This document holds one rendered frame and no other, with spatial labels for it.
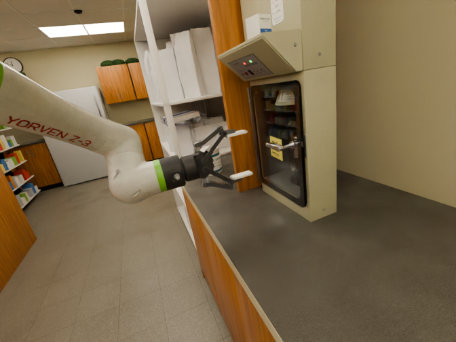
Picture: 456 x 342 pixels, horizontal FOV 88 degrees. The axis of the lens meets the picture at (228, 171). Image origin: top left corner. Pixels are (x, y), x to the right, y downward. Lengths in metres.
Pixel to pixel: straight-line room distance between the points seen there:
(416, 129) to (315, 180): 0.41
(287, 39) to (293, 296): 0.61
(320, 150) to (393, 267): 0.35
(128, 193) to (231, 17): 0.73
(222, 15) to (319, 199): 0.74
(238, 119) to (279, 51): 0.42
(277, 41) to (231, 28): 0.39
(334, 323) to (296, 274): 0.14
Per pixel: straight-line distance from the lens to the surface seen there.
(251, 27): 0.77
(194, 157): 0.69
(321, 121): 0.76
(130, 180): 0.65
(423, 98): 1.03
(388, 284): 0.68
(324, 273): 0.68
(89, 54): 6.23
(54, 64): 6.30
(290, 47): 0.70
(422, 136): 1.05
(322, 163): 0.80
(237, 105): 1.02
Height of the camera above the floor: 1.40
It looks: 19 degrees down
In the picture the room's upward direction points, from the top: 10 degrees counter-clockwise
